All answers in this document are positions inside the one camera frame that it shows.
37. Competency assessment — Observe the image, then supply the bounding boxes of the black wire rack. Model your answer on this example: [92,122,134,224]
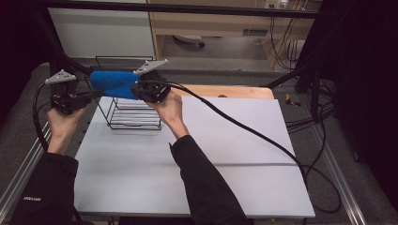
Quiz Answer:
[84,55,165,131]

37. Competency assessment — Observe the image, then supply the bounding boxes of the yellow black tape strip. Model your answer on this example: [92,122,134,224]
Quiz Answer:
[284,93,302,108]

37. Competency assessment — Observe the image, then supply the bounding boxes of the white cabinet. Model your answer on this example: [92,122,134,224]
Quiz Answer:
[47,7,157,59]

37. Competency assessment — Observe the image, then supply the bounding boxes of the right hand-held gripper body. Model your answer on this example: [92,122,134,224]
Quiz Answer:
[132,58,172,104]

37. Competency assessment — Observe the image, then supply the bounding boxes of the person's right hand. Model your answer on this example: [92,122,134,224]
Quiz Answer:
[146,91,186,131]

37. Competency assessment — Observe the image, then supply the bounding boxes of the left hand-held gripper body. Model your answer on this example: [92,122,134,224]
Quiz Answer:
[44,68,92,116]

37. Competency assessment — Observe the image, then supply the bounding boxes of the office chair base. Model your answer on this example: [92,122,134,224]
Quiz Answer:
[173,34,207,49]

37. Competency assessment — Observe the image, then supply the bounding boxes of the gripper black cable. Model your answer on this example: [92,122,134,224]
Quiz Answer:
[136,79,343,215]
[32,82,54,152]

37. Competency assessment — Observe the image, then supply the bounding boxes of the white power strip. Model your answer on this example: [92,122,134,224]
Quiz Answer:
[264,0,289,10]

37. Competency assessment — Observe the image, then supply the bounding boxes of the black floor cables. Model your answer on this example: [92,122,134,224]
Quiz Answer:
[284,79,337,134]

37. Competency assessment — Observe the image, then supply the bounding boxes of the person's left hand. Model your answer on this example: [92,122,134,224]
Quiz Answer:
[46,107,87,143]

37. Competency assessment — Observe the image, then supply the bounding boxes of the white table cover board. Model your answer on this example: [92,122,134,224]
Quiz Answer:
[73,95,316,218]

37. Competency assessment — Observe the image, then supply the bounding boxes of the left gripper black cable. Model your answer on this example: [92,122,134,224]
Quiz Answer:
[32,82,54,152]

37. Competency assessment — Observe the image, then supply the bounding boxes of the hanging cables under desk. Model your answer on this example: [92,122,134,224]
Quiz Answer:
[268,16,303,72]

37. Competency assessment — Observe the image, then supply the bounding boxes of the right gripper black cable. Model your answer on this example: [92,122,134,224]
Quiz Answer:
[136,79,343,215]

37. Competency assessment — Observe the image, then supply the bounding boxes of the black metal frame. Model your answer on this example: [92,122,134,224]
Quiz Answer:
[31,0,333,124]

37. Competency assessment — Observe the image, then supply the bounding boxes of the light wooden desk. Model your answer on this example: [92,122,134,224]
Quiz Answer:
[146,0,324,69]

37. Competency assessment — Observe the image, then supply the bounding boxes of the wooden table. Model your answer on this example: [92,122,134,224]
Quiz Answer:
[170,83,276,100]

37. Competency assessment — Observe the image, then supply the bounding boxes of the black curtain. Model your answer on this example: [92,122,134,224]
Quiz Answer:
[308,0,398,210]
[0,0,53,121]

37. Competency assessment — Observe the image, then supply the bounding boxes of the blue towel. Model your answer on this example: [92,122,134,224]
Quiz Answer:
[89,69,143,101]

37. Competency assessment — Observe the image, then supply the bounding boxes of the aluminium floor rail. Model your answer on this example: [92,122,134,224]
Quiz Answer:
[312,124,368,225]
[0,121,53,217]

